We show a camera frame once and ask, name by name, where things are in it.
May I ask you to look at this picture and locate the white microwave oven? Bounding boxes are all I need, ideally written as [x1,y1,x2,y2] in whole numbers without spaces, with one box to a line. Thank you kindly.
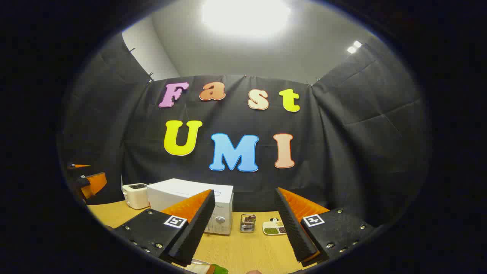
[146,178,234,235]

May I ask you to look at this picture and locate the metal wire basket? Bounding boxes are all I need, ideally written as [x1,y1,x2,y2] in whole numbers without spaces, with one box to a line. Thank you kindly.
[240,214,256,233]

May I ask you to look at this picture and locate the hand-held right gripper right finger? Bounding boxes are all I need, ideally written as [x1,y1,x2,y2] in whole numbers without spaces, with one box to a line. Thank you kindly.
[274,187,377,267]

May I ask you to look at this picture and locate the large ceiling light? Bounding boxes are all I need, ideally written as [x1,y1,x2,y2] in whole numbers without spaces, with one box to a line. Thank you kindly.
[201,0,291,37]

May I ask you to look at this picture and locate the black backdrop cloth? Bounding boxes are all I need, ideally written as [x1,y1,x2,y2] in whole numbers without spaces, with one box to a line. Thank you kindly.
[57,32,432,229]

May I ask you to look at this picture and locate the white toaster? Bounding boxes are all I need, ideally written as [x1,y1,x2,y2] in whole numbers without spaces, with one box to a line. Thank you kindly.
[122,183,151,210]

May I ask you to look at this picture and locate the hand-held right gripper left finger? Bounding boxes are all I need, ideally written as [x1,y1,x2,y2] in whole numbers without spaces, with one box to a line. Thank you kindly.
[110,189,216,267]

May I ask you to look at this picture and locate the white divided dish with beans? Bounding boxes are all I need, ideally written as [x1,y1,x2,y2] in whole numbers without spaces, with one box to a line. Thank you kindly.
[263,218,288,236]

